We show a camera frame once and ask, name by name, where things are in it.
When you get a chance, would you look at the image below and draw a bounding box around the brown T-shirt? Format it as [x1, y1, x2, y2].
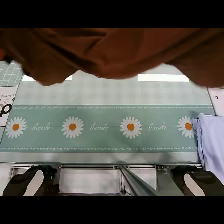
[0, 28, 224, 89]

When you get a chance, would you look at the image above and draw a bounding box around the light purple garment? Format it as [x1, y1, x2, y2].
[191, 112, 224, 186]

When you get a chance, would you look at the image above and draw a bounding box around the silver frame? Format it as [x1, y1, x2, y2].
[6, 161, 205, 197]

